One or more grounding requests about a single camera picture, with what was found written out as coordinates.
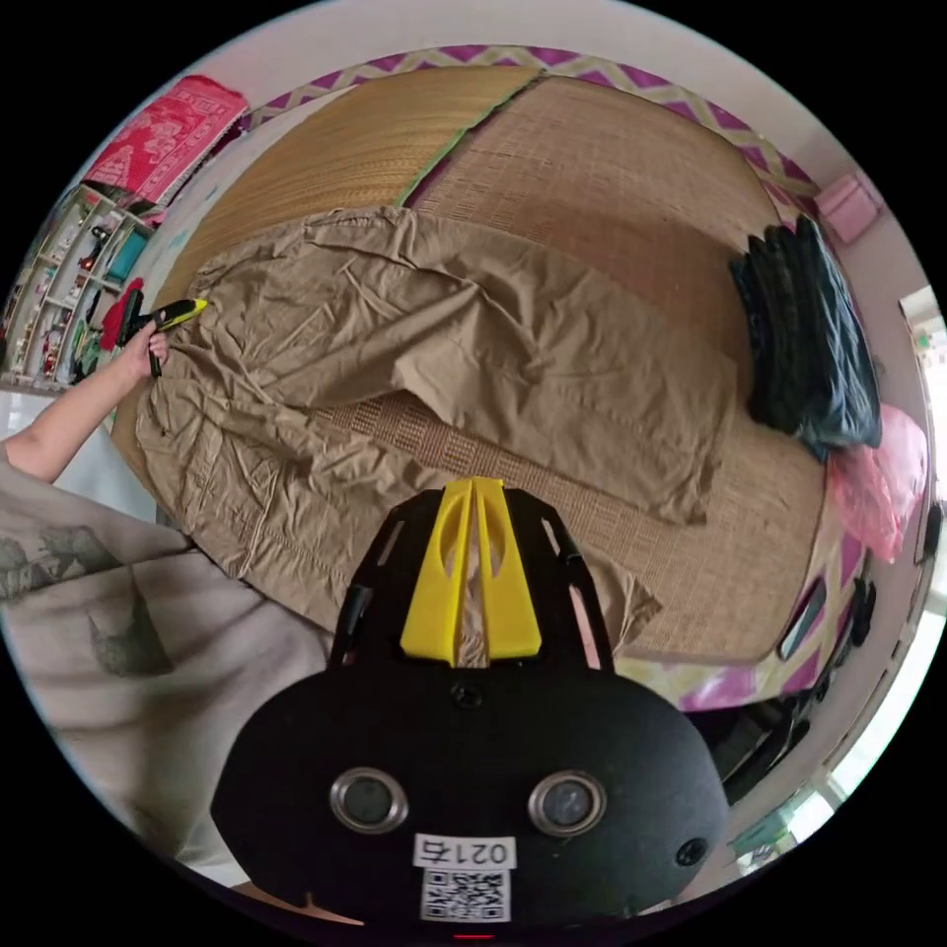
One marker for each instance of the person's left hand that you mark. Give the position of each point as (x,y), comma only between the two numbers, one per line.
(140,359)

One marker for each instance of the red patterned blanket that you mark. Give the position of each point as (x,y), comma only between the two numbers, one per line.
(166,137)

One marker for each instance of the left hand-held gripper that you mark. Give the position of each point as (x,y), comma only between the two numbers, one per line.
(132,318)

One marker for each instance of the person's left forearm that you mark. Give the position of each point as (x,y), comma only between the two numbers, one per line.
(70,422)

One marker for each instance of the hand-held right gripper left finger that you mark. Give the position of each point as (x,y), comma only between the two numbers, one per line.
(433,592)

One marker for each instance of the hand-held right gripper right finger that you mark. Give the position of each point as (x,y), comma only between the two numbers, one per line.
(510,599)

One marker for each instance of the pink box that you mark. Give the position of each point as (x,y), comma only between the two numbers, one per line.
(851,207)

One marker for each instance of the pile of clothes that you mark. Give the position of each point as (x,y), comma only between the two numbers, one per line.
(806,348)

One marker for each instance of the person's body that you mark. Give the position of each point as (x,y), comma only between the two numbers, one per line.
(111,629)

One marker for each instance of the window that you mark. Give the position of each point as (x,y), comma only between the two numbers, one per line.
(925,355)

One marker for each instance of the white shelf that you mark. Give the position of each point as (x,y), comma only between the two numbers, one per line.
(66,281)

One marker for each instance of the pink plastic bag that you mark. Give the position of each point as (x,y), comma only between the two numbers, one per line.
(880,481)

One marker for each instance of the bed with woven mats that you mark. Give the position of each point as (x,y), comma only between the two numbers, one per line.
(607,222)

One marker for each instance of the light brown pants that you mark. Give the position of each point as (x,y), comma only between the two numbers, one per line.
(414,318)

